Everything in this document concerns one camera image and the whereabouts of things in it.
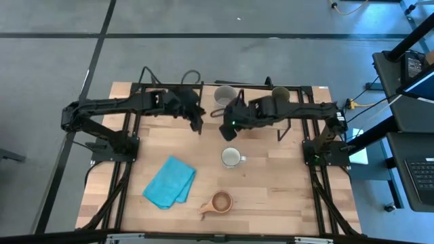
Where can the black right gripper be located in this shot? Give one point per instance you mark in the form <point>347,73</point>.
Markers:
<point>251,113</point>

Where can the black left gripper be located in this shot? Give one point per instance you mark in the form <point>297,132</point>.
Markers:
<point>184,101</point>

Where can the grey ceramic mug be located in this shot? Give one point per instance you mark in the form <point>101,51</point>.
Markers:
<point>223,96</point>

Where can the white mug with blue print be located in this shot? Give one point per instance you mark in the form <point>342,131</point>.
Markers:
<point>231,157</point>

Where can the tall olive green cup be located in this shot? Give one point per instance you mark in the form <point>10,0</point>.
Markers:
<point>280,93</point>

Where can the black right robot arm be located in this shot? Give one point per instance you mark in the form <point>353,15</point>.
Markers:
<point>305,109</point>

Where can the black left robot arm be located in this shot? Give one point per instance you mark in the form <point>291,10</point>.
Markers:
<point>112,103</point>

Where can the wooden shelf with black legs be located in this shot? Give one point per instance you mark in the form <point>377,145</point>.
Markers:
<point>209,98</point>

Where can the turquoise blue cloth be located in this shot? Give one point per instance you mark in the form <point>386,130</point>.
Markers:
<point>169,183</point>

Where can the yellow power plug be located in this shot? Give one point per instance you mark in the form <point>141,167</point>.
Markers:
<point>352,103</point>

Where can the white box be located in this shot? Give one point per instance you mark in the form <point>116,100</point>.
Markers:
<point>360,157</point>

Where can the short black pole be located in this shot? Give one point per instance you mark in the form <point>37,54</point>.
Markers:
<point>373,133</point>

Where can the dark desk with keyboard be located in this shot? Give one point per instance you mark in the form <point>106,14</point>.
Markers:
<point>400,149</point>

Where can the dark desk with laptop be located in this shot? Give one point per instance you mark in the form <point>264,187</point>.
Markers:
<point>407,115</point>

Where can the black caster wheel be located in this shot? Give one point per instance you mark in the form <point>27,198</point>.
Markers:
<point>390,207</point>

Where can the grey metal foot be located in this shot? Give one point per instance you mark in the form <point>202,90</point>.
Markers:
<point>10,155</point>

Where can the black power adapter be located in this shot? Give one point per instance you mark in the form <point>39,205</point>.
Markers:
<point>413,66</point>

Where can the laptop with blue screen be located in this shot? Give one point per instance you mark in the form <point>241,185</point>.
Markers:
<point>424,86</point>

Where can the long black pole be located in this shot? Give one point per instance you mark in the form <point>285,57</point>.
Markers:
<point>412,39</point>

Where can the black crossbar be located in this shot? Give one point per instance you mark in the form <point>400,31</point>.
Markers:
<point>34,239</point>

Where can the black keyboard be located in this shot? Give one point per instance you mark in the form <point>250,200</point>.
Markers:
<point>424,179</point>

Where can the grey metal stand leg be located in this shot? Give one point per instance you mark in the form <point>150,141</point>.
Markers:
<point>416,30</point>

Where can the brown cardboard box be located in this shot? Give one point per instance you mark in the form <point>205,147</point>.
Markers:
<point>430,57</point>

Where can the black aluminium table frame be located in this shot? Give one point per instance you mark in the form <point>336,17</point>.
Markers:
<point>136,86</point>

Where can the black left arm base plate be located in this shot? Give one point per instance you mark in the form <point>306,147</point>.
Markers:
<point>101,156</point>

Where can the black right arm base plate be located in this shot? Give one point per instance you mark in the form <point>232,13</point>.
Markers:
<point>340,162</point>

